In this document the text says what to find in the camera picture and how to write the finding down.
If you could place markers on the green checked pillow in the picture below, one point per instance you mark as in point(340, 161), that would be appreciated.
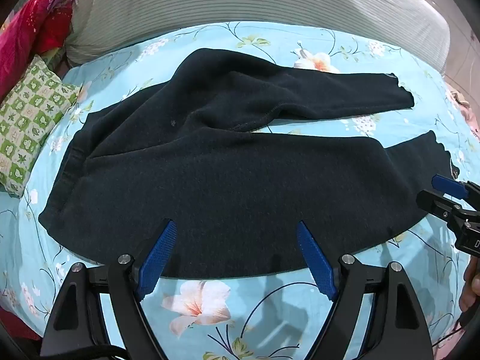
point(30, 120)

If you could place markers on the blue floral bed sheet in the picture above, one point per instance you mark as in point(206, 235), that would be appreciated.
point(412, 93)

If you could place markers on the red pink patterned cloth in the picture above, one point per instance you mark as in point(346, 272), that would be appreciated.
point(33, 26)

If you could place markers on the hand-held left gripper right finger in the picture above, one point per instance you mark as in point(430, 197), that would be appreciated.
point(315, 262)

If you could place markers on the yellow green cloth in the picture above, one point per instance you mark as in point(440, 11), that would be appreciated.
point(54, 54)

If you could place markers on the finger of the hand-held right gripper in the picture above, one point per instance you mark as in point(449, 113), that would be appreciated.
point(445, 185)
point(437, 204)

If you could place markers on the black pants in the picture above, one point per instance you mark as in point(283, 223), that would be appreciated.
point(225, 176)

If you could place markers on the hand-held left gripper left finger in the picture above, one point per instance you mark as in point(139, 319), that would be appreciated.
point(160, 260)

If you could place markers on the person's right hand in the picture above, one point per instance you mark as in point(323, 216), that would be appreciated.
point(473, 285)

